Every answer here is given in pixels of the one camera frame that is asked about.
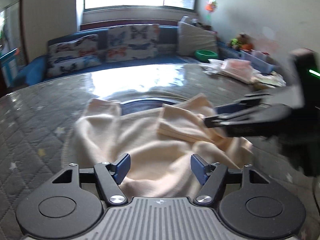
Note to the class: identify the butterfly cushion near window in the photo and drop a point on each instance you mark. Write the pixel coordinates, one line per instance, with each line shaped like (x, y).
(132, 42)

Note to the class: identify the grey quilted star mat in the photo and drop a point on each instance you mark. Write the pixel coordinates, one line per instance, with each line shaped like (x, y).
(36, 121)

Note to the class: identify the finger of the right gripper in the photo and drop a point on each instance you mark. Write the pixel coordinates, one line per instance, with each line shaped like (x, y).
(253, 104)
(275, 113)

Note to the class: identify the teddy bear plush toy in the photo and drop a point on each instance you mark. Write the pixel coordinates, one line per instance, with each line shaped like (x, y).
(236, 43)

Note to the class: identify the yellow floral folded blanket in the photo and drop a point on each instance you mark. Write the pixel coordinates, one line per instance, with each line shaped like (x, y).
(265, 81)

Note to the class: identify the clear plastic storage box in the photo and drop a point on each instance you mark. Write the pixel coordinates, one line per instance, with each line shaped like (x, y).
(256, 63)

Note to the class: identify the blue sofa bench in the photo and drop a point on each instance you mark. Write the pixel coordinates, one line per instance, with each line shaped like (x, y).
(37, 71)

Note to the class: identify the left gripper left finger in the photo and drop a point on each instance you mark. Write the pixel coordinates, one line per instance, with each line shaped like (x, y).
(109, 176)

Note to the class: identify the grey plain pillow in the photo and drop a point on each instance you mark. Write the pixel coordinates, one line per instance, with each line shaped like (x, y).
(191, 38)

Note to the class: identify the pink white bagged clothes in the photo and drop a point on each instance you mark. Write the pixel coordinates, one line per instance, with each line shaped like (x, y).
(240, 70)

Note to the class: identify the butterfly cushion near doorway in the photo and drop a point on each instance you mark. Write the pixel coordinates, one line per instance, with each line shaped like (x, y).
(71, 56)

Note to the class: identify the green plastic bowl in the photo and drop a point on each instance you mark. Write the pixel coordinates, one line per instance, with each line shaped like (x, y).
(205, 55)

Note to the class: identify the colourful pinwheel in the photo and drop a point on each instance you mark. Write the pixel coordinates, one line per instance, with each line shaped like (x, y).
(210, 7)

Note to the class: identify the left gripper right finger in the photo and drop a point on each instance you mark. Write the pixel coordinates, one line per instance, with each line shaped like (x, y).
(212, 178)

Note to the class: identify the orange plush toy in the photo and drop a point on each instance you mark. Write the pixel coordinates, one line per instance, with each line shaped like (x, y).
(247, 47)

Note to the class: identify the cream white sweater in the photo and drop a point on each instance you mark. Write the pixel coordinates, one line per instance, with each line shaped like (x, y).
(160, 142)

